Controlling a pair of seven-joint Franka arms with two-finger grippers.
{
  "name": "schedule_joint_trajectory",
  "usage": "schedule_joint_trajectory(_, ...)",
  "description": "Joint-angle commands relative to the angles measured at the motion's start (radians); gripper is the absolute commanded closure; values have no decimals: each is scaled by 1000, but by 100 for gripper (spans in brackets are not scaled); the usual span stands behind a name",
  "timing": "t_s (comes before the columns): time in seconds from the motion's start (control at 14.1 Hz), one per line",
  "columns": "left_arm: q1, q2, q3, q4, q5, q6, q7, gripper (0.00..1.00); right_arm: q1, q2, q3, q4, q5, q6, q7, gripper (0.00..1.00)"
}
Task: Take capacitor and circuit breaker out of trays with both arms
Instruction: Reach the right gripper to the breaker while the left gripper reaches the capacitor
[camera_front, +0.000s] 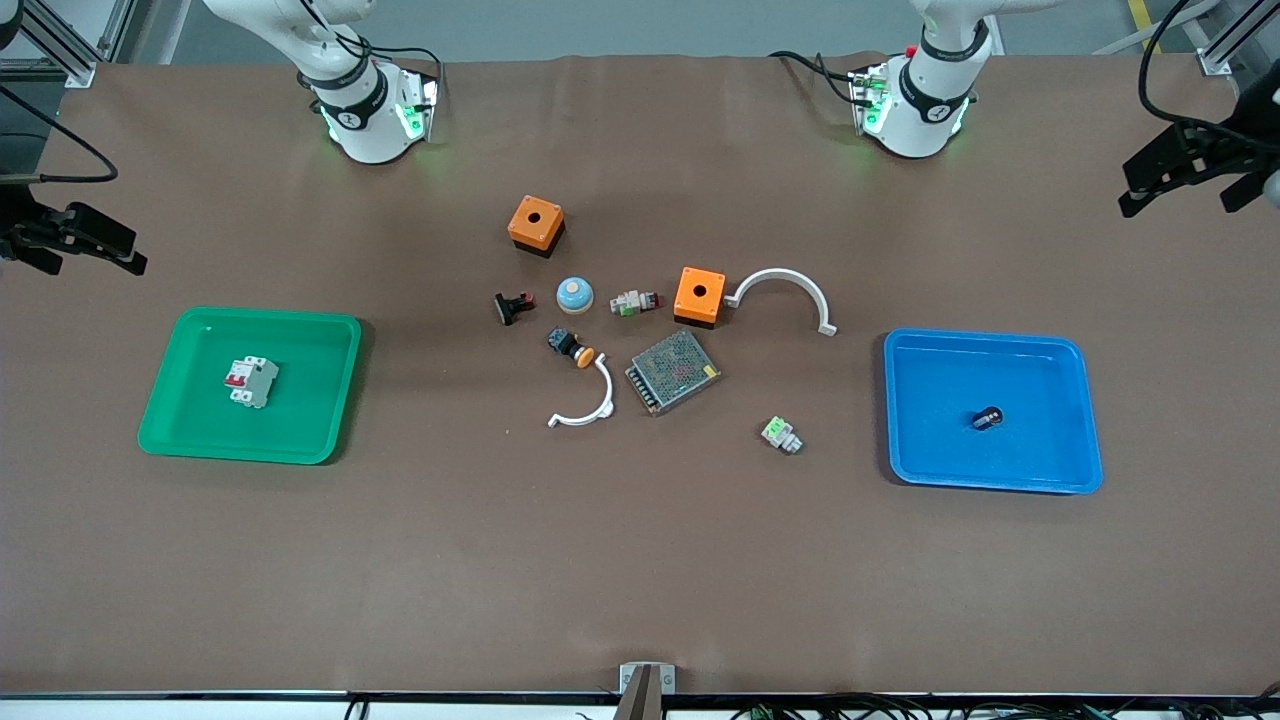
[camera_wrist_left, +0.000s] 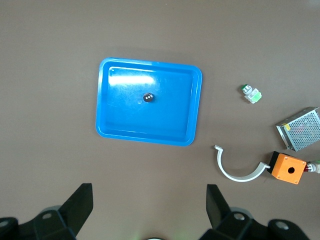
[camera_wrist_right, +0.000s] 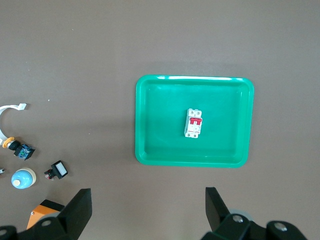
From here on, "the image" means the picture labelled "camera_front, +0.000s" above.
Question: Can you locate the white red circuit breaker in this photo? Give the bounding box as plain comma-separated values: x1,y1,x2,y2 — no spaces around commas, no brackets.
223,356,280,409

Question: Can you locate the green plastic tray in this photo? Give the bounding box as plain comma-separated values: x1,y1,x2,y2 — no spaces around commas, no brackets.
137,306,363,466

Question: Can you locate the green lit base connector plate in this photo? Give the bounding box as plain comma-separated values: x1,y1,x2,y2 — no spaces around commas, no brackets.
850,62,893,138
395,68,441,143

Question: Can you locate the blue plastic tray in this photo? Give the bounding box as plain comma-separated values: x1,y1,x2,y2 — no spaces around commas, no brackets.
883,327,1104,496

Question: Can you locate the orange black button box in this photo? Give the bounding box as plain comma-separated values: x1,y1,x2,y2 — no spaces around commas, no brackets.
507,195,567,259
673,266,728,329

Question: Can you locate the black orange push button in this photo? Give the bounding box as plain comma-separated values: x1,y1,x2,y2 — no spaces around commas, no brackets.
546,327,597,369

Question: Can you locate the metal mesh power supply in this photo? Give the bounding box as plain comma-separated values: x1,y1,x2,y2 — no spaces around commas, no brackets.
625,329,722,417

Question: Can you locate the brown table mat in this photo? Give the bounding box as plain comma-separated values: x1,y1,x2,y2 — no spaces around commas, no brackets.
0,52,1280,697

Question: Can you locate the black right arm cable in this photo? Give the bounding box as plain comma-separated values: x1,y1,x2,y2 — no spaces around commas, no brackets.
0,85,119,185

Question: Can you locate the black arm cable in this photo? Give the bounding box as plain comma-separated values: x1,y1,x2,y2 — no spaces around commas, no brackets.
0,85,119,185
1138,0,1280,133

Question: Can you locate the aluminium frame profile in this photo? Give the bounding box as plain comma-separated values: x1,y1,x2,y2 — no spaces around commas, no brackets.
0,0,101,89
1195,0,1280,76

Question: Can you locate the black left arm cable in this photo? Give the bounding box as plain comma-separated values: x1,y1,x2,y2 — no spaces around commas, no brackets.
1138,0,1280,133

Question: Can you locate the black base cable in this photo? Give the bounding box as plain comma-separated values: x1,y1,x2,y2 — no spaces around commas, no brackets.
360,40,444,101
768,50,863,107

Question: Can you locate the large white curved bracket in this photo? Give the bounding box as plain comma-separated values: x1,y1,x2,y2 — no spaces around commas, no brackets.
723,268,839,337

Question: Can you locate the small white curved bracket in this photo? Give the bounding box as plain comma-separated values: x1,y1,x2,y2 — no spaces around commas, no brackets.
547,357,616,429

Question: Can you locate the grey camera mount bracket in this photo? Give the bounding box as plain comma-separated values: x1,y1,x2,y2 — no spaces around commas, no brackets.
619,663,676,720

